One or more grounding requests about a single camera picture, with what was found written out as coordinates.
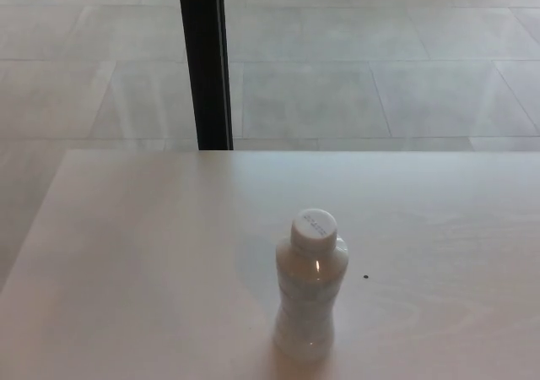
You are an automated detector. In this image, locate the clear plastic bottle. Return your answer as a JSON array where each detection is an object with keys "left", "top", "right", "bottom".
[{"left": 272, "top": 233, "right": 351, "bottom": 362}]

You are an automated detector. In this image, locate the black vertical post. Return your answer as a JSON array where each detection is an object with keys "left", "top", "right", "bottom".
[{"left": 176, "top": 0, "right": 235, "bottom": 151}]

